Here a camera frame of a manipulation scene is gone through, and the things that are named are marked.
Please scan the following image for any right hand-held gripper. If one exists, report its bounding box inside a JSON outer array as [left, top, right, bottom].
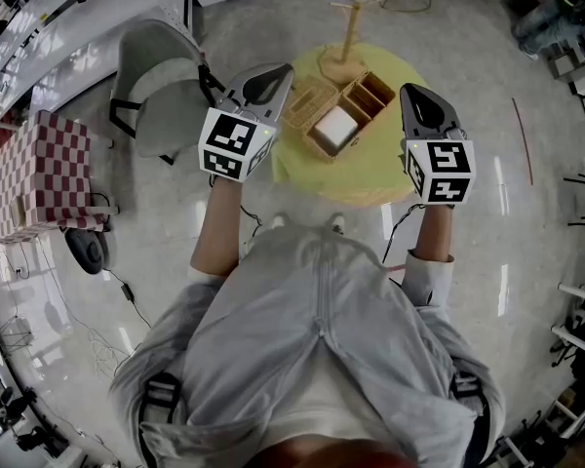
[[399, 83, 477, 206]]

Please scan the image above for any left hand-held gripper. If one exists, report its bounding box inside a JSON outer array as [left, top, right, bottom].
[[198, 62, 295, 183]]

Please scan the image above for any wicker tissue box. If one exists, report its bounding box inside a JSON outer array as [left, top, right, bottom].
[[282, 74, 371, 164]]

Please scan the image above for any person's left forearm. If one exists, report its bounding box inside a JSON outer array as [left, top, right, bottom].
[[190, 177, 248, 278]]

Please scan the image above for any person's right forearm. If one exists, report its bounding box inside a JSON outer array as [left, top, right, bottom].
[[412, 204, 454, 263]]

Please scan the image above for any red white checkered box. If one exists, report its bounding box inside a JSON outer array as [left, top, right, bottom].
[[0, 109, 121, 246]]

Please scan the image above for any wicker compartment organizer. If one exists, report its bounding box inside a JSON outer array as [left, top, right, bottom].
[[340, 69, 396, 126]]

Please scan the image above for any wooden peg stand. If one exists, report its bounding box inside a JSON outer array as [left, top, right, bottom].
[[319, 0, 386, 85]]

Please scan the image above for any round yellow table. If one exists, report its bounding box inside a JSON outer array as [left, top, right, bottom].
[[271, 41, 438, 209]]

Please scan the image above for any grey chair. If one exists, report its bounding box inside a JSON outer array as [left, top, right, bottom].
[[108, 19, 225, 165]]

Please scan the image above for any white long workbench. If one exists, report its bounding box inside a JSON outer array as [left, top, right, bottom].
[[0, 0, 196, 126]]

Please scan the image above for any black round floor device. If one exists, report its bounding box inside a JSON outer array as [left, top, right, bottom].
[[63, 226, 112, 276]]

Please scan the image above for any person's grey hoodie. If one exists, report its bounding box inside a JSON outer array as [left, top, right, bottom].
[[109, 224, 506, 468]]

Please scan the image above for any white metal rack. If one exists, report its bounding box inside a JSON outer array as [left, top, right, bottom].
[[550, 253, 585, 365]]

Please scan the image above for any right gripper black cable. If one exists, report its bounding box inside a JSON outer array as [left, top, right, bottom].
[[382, 204, 423, 265]]

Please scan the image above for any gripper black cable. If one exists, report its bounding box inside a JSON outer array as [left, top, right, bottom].
[[240, 205, 264, 238], [382, 204, 423, 265]]

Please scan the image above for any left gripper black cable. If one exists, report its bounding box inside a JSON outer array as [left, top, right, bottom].
[[240, 205, 264, 238]]

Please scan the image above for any black harness strap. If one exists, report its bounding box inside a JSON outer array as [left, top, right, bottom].
[[140, 372, 182, 426], [450, 370, 488, 416]]

